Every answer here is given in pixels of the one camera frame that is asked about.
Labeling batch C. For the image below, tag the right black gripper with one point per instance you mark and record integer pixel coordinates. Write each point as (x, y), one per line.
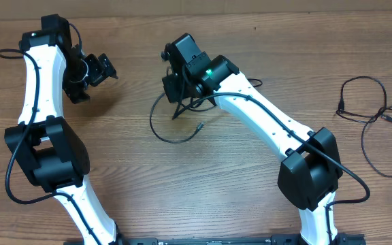
(175, 94)

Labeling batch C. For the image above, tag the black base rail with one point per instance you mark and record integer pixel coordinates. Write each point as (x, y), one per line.
(280, 239)

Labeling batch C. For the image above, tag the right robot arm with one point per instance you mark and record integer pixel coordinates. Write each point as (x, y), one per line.
(309, 171)

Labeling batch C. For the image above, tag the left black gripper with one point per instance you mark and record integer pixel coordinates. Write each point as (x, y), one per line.
(73, 89)

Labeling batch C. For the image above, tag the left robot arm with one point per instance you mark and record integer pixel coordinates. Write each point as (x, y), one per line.
(47, 149)

